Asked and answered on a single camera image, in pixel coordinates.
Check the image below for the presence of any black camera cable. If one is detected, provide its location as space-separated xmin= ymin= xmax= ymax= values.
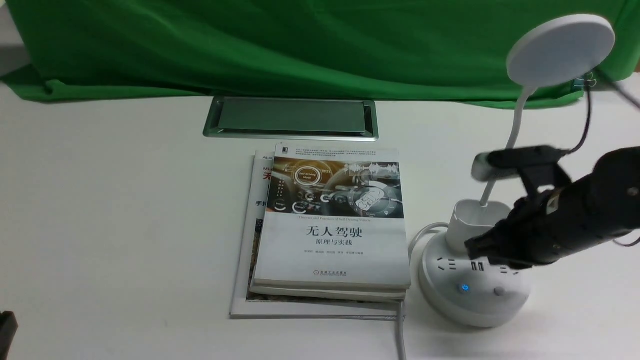
xmin=565 ymin=70 xmax=640 ymax=155

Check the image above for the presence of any silver desk cable hatch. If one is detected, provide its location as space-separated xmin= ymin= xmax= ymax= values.
xmin=202 ymin=96 xmax=380 ymax=142

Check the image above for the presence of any dark object at left edge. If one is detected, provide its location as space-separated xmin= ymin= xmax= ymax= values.
xmin=0 ymin=311 xmax=19 ymax=360

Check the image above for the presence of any green backdrop cloth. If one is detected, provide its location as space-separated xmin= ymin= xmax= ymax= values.
xmin=1 ymin=0 xmax=639 ymax=109

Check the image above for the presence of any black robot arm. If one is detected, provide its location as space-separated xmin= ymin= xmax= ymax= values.
xmin=464 ymin=145 xmax=640 ymax=271

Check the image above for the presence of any white self-driving book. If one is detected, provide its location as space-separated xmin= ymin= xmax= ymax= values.
xmin=253 ymin=142 xmax=411 ymax=293

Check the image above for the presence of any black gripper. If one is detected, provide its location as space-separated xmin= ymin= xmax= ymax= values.
xmin=464 ymin=172 xmax=608 ymax=268

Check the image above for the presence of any metal binder clip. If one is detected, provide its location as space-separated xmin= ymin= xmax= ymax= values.
xmin=572 ymin=71 xmax=598 ymax=91

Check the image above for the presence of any large bottom book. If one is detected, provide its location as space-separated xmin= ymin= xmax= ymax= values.
xmin=230 ymin=150 xmax=399 ymax=321

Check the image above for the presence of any white power cable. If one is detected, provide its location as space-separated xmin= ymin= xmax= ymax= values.
xmin=397 ymin=222 xmax=449 ymax=360

